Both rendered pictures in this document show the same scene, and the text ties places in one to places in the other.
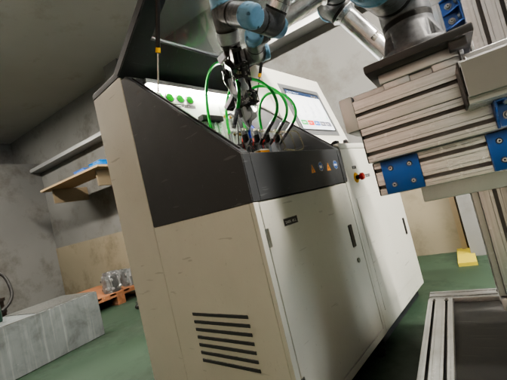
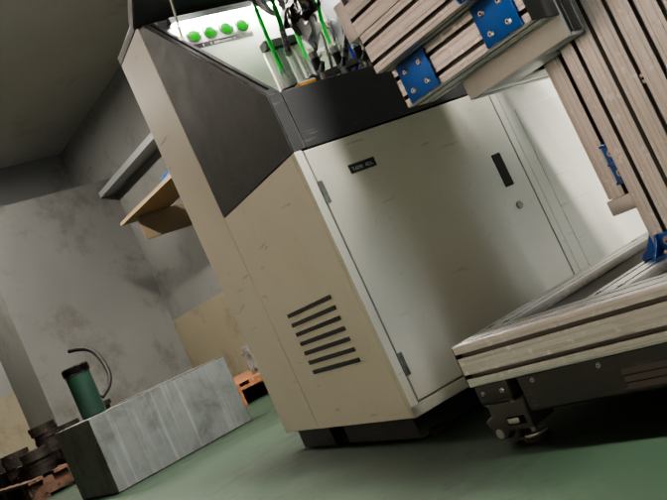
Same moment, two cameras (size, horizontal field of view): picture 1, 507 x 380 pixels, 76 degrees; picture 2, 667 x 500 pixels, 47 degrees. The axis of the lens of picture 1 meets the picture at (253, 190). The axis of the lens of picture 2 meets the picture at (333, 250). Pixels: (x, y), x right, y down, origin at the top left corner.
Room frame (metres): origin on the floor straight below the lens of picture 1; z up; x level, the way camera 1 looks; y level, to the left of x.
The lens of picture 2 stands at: (-0.78, -0.64, 0.42)
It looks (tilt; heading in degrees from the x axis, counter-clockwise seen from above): 3 degrees up; 20
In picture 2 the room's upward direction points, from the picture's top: 25 degrees counter-clockwise
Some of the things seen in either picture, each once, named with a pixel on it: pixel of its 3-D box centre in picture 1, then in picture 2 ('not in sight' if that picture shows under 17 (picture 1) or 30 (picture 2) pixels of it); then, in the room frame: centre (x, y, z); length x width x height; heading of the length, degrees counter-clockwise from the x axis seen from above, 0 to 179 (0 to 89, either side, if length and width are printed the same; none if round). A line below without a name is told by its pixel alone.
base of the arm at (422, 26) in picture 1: (411, 40); not in sight; (0.80, -0.47, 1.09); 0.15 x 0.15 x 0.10
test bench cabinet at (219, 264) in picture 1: (276, 290); (407, 273); (1.46, 0.00, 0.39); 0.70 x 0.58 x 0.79; 139
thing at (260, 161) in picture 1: (300, 171); (384, 93); (1.29, -0.20, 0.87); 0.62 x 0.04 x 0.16; 139
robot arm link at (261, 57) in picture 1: (256, 52); not in sight; (1.38, -0.16, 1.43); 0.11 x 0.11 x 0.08; 85
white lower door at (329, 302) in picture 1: (330, 277); (453, 232); (1.27, -0.21, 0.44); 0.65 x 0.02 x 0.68; 139
